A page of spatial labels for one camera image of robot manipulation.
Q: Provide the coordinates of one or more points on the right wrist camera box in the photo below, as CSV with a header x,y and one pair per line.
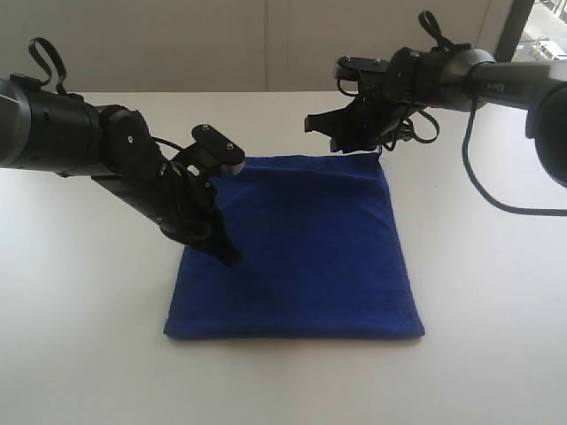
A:
x,y
356,69

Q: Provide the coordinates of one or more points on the blue towel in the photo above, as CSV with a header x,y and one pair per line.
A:
x,y
321,257

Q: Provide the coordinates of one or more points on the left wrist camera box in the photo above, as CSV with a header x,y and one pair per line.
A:
x,y
215,153

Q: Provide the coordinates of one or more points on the dark window frame post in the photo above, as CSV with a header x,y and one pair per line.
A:
x,y
512,31

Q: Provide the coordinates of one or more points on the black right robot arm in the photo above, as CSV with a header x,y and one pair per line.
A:
x,y
460,79

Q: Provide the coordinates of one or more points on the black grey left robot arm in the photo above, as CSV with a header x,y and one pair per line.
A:
x,y
64,135

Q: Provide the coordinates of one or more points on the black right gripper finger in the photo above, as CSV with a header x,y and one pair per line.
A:
x,y
326,122
349,145

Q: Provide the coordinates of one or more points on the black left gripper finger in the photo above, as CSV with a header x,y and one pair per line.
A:
x,y
217,243

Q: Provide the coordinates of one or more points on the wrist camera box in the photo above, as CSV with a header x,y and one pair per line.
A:
x,y
215,153
356,69

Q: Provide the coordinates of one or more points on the white bus outside window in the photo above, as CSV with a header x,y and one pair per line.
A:
x,y
546,49

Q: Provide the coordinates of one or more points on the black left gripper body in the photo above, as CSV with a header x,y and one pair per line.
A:
x,y
182,206

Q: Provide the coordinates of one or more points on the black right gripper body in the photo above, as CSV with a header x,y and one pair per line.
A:
x,y
381,119

